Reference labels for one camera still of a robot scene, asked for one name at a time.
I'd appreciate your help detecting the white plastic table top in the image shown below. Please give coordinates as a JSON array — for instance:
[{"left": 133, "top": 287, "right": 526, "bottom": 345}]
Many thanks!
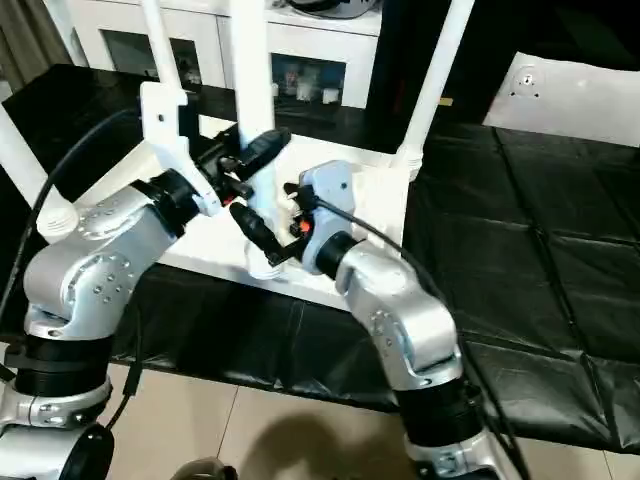
[{"left": 37, "top": 119, "right": 424, "bottom": 311}]

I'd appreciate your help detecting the white glass-door cabinet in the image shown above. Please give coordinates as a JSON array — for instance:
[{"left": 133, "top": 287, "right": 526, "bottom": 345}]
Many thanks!
[{"left": 44, "top": 0, "right": 385, "bottom": 110}]

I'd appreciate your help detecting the black box with gold label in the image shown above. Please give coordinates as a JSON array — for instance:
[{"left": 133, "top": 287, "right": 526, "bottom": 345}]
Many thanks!
[{"left": 369, "top": 0, "right": 521, "bottom": 125}]

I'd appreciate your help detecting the grey brown curtain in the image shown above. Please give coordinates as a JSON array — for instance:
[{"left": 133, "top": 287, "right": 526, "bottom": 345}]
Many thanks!
[{"left": 0, "top": 0, "right": 76, "bottom": 92}]

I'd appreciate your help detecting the dark robot left foot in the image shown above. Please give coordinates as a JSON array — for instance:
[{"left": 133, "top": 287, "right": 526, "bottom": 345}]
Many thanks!
[{"left": 178, "top": 457, "right": 237, "bottom": 480}]

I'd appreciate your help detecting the black table mat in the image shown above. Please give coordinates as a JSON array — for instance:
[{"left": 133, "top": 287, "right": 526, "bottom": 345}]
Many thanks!
[{"left": 0, "top": 62, "right": 640, "bottom": 457}]

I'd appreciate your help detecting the white bag with round fitting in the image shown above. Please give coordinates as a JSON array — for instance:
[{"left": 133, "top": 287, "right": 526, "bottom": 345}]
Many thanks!
[{"left": 483, "top": 49, "right": 640, "bottom": 147}]

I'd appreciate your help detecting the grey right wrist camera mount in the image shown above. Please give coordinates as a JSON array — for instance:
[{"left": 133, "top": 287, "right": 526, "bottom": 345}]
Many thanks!
[{"left": 298, "top": 159, "right": 358, "bottom": 275}]

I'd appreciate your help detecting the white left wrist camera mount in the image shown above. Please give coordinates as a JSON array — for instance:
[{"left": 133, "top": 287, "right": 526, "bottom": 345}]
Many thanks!
[{"left": 139, "top": 82, "right": 222, "bottom": 218}]

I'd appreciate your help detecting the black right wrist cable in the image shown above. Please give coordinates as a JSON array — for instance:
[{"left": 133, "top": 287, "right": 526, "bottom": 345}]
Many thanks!
[{"left": 314, "top": 197, "right": 532, "bottom": 480}]

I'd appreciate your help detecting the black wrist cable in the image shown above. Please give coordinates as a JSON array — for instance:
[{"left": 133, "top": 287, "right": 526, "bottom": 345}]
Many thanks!
[
  {"left": 0, "top": 107, "right": 147, "bottom": 432},
  {"left": 314, "top": 197, "right": 532, "bottom": 480}
]

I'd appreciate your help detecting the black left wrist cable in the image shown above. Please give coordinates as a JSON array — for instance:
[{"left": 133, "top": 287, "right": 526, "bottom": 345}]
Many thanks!
[{"left": 0, "top": 107, "right": 147, "bottom": 432}]

